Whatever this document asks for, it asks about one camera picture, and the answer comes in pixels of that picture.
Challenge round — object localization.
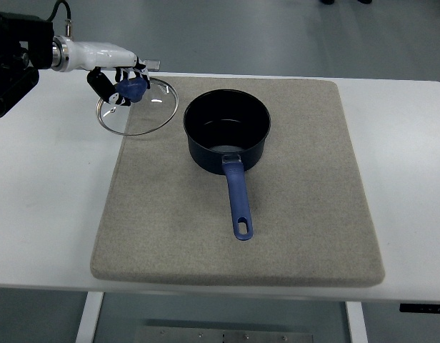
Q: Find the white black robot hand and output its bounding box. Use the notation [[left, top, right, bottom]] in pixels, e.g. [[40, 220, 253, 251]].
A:
[[51, 36, 151, 106]]

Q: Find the glass pot lid blue knob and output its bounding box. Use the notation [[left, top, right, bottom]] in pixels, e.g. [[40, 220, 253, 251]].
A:
[[96, 78, 179, 136]]

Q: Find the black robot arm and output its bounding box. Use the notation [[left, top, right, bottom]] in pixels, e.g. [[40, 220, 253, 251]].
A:
[[0, 12, 54, 118]]

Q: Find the small grey floor plate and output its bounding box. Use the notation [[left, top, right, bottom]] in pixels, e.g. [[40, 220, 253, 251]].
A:
[[144, 59, 161, 72]]

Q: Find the dark blue saucepan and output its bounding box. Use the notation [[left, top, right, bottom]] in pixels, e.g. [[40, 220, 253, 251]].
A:
[[183, 89, 271, 241]]

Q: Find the beige felt mat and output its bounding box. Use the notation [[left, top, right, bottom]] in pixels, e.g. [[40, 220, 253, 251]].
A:
[[90, 76, 385, 287]]

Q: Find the white table leg left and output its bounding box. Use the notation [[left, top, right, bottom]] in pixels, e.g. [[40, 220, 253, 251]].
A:
[[75, 292, 104, 343]]

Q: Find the white table leg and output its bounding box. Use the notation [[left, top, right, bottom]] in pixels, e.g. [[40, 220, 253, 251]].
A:
[[75, 292, 104, 343], [345, 302, 369, 343]]

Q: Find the white table leg right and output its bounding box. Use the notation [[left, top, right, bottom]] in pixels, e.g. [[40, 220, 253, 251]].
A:
[[345, 302, 369, 343]]

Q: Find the black table control panel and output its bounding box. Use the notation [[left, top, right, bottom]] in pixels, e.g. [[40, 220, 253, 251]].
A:
[[399, 303, 440, 314]]

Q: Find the black cable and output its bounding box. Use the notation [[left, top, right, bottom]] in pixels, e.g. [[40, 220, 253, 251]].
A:
[[48, 0, 75, 39]]

